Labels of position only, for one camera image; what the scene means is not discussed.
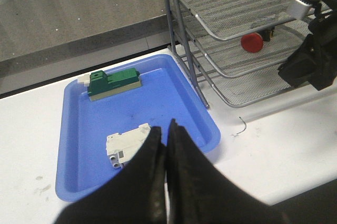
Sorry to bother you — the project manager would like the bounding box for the red emergency stop button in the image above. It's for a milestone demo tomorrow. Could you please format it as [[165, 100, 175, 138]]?
[[240, 27, 275, 53]]

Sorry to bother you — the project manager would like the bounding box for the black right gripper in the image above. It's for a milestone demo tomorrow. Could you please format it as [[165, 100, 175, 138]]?
[[278, 0, 336, 91]]

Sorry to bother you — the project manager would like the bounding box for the steel back counter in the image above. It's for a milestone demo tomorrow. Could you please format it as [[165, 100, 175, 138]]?
[[1, 0, 170, 97]]

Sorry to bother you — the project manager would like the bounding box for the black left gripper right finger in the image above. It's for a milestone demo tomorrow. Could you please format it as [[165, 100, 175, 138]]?
[[166, 120, 290, 223]]

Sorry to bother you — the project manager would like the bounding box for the white electrical block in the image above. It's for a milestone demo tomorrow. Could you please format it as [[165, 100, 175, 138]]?
[[106, 123, 151, 169]]

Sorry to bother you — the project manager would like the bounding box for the blue plastic tray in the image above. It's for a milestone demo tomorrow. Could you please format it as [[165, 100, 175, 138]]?
[[55, 54, 221, 201]]

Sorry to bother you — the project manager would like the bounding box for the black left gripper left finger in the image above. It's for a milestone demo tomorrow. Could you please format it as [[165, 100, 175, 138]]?
[[55, 126, 166, 223]]

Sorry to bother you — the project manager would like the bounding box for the silver rack frame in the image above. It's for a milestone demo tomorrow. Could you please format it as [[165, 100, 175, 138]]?
[[164, 0, 210, 109]]

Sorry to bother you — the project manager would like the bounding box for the thin wire scrap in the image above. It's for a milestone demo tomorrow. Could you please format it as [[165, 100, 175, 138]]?
[[232, 116, 247, 138]]

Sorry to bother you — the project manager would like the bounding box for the green terminal block component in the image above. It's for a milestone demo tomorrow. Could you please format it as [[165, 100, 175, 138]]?
[[77, 68, 142, 101]]

